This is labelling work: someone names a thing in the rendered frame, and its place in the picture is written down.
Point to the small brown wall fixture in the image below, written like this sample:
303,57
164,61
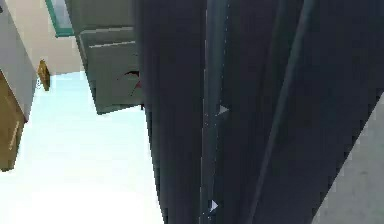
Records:
44,75

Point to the grey green chest of drawers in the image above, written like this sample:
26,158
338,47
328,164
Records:
106,63

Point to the dark blue tall cupboard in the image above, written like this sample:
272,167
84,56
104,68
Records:
246,100

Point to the teal framed window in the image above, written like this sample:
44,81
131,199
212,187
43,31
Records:
60,16

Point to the brown wooden cupboard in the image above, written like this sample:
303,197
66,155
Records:
9,133

